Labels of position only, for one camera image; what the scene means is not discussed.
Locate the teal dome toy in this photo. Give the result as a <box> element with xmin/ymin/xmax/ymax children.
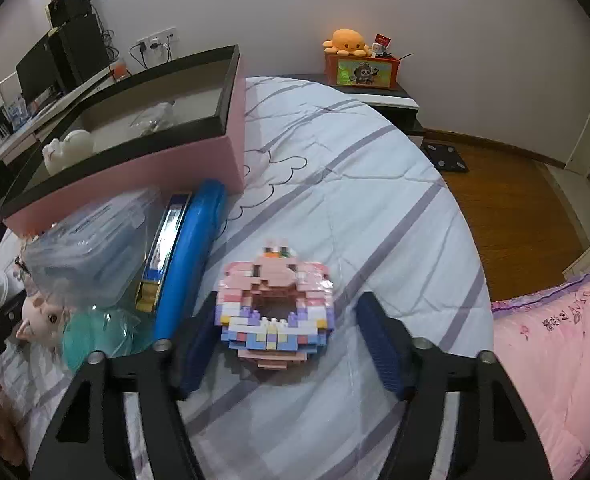
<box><xmin>62</xmin><ymin>308</ymin><xmax>155</xmax><ymax>373</ymax></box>

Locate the white desk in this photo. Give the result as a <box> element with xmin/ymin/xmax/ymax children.
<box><xmin>0</xmin><ymin>63</ymin><xmax>124</xmax><ymax>166</ymax></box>

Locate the black speaker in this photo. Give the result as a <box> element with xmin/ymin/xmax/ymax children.
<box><xmin>48</xmin><ymin>0</ymin><xmax>92</xmax><ymax>27</ymax></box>

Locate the low black white tv stand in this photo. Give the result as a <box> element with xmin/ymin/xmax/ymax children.
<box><xmin>289</xmin><ymin>74</ymin><xmax>425</xmax><ymax>148</ymax></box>

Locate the orange octopus plush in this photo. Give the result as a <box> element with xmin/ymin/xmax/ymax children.
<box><xmin>322</xmin><ymin>28</ymin><xmax>372</xmax><ymax>58</ymax></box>

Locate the small doll figure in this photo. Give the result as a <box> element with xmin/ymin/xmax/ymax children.
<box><xmin>15</xmin><ymin>294</ymin><xmax>70</xmax><ymax>349</ymax></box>

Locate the orange storage crate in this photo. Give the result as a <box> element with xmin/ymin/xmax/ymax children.
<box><xmin>325</xmin><ymin>54</ymin><xmax>401</xmax><ymax>89</ymax></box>

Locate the orange cap water bottle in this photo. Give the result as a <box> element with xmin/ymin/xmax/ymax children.
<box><xmin>109</xmin><ymin>60</ymin><xmax>130</xmax><ymax>81</ymax></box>

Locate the black computer monitor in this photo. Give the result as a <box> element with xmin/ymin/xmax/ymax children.
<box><xmin>16</xmin><ymin>35</ymin><xmax>62</xmax><ymax>104</ymax></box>

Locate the pink donut block model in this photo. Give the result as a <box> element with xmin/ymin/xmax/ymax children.
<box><xmin>214</xmin><ymin>246</ymin><xmax>335</xmax><ymax>370</ymax></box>

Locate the blue case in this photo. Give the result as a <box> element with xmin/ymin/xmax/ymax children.
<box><xmin>135</xmin><ymin>180</ymin><xmax>226</xmax><ymax>341</ymax></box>

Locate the wall power socket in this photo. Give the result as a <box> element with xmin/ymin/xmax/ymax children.
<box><xmin>134</xmin><ymin>27</ymin><xmax>179</xmax><ymax>50</ymax></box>

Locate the black floor scale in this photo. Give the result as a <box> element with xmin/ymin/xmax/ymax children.
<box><xmin>421</xmin><ymin>142</ymin><xmax>468</xmax><ymax>174</ymax></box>

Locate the pink patterned pillow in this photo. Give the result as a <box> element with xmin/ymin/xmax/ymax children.
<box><xmin>491</xmin><ymin>272</ymin><xmax>590</xmax><ymax>479</ymax></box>

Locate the clear plastic container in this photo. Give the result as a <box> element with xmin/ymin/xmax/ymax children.
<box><xmin>22</xmin><ymin>188</ymin><xmax>165</xmax><ymax>308</ymax></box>

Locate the black computer tower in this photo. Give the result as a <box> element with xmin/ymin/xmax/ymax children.
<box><xmin>48</xmin><ymin>13</ymin><xmax>109</xmax><ymax>93</ymax></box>

